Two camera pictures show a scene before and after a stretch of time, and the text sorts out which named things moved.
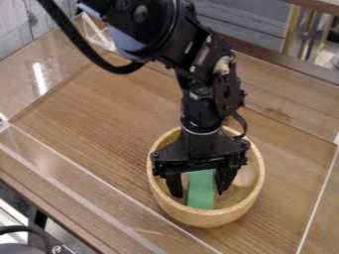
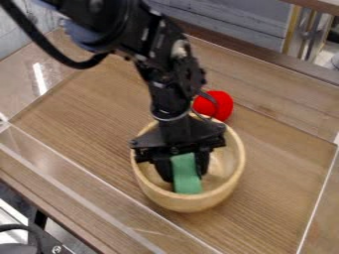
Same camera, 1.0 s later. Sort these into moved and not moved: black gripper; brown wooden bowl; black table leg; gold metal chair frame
Moved: brown wooden bowl; black gripper
Not moved: black table leg; gold metal chair frame
